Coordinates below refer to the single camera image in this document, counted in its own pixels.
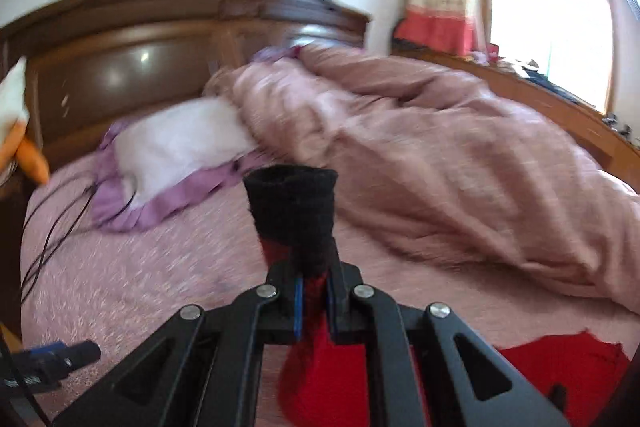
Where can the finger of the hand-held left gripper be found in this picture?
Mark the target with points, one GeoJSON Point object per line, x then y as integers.
{"type": "Point", "coordinates": [75, 353]}

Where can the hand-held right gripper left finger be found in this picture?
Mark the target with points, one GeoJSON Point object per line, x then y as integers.
{"type": "Point", "coordinates": [298, 307]}

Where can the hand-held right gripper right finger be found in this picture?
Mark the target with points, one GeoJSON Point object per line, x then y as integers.
{"type": "Point", "coordinates": [330, 307]}

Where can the red knit sweater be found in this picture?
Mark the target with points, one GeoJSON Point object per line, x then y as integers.
{"type": "Point", "coordinates": [292, 207]}

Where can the dark clothes pile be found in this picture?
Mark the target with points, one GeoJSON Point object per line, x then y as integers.
{"type": "Point", "coordinates": [555, 88]}

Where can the pink floral bed sheet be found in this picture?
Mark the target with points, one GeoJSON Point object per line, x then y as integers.
{"type": "Point", "coordinates": [150, 277]}

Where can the pink floral duvet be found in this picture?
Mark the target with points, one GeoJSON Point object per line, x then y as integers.
{"type": "Point", "coordinates": [425, 157]}

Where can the white pillow with purple frill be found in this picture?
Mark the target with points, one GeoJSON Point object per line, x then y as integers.
{"type": "Point", "coordinates": [180, 137]}

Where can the orange and white plush toy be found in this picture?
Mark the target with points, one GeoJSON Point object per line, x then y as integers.
{"type": "Point", "coordinates": [20, 127]}

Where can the purple frilled pillow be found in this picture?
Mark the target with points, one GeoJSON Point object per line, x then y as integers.
{"type": "Point", "coordinates": [272, 53]}

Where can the dark wooden headboard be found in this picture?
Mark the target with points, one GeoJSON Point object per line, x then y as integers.
{"type": "Point", "coordinates": [125, 57]}

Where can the small red box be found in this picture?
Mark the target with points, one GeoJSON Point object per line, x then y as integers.
{"type": "Point", "coordinates": [496, 53]}

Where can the white cloth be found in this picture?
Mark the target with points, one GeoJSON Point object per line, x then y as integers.
{"type": "Point", "coordinates": [520, 66]}

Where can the small black device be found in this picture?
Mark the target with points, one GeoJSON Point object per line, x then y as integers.
{"type": "Point", "coordinates": [617, 124]}

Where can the wooden framed window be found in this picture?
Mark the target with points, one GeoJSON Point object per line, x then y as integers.
{"type": "Point", "coordinates": [550, 22]}

